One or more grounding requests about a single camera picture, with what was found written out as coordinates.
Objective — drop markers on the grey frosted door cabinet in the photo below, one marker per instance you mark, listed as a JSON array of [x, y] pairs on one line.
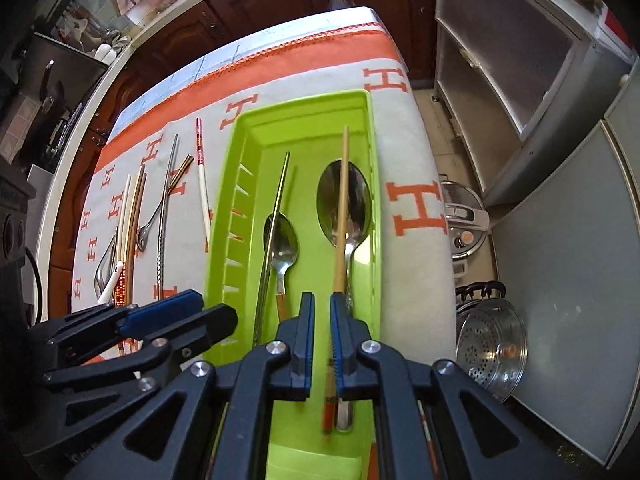
[[500, 60]]

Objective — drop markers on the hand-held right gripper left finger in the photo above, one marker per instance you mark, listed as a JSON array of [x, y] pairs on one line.
[[306, 345]]

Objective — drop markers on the grey orange printed blanket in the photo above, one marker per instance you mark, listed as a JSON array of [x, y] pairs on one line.
[[420, 270]]

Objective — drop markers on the twisted steel chopstick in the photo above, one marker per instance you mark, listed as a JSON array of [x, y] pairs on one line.
[[161, 250]]

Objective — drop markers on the silver pressure cooker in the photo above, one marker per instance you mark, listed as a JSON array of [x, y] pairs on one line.
[[467, 240]]

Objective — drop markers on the large steel spoon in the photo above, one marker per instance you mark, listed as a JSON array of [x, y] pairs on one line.
[[357, 200]]

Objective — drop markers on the black stove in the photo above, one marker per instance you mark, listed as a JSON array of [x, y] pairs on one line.
[[65, 80]]

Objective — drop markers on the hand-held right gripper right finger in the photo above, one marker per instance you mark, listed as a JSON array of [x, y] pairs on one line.
[[339, 345]]

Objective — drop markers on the short gold metal piece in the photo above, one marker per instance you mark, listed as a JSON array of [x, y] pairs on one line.
[[182, 170]]

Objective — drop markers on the brown wooden chopstick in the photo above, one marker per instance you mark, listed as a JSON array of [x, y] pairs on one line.
[[136, 220], [141, 205]]

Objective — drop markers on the steel fork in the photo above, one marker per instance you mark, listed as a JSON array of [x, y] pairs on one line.
[[104, 272]]

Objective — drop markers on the green plastic utensil tray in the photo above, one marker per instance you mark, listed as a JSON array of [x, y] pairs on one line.
[[300, 135]]

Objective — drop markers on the small steel spoon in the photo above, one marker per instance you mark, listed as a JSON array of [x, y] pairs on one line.
[[287, 250]]

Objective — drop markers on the steel steamer pot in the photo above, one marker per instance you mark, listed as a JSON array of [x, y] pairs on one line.
[[487, 345]]

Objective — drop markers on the plain steel chopstick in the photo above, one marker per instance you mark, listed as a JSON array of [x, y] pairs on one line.
[[277, 220]]

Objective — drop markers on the light wooden chopstick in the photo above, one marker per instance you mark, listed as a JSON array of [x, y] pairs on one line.
[[341, 210]]

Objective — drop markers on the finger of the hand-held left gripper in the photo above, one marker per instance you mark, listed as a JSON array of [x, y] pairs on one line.
[[165, 306], [200, 327]]

